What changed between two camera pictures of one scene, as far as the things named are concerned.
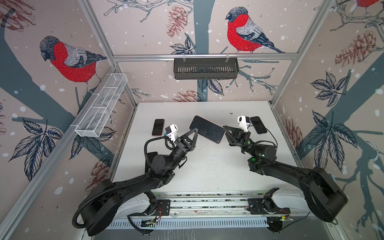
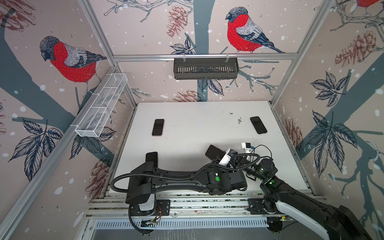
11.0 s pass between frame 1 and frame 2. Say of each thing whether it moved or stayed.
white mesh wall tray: stayed
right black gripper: moved
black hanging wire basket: stayed
